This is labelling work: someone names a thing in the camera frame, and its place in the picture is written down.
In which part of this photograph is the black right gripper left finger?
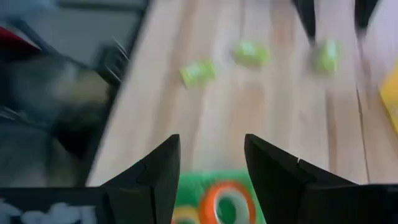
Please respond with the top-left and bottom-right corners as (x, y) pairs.
(101, 133), (182, 224)

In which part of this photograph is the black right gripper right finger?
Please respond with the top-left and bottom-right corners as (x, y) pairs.
(244, 133), (358, 224)

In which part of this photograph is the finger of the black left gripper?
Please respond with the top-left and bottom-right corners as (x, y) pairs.
(354, 0), (379, 34)
(292, 0), (317, 44)

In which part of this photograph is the orange tape roll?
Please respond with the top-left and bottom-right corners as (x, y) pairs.
(198, 180), (257, 224)

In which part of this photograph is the yellow tape roll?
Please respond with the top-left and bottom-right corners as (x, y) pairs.
(170, 205), (201, 224)

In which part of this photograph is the green plastic basket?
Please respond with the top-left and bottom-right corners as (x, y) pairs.
(174, 169), (268, 224)

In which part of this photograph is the yellow plastic basket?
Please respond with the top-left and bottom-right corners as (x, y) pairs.
(378, 62), (398, 134)

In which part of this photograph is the red object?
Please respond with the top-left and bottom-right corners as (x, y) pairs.
(0, 26), (41, 55)

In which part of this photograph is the black aluminium table frame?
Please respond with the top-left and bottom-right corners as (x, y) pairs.
(83, 0), (153, 187)

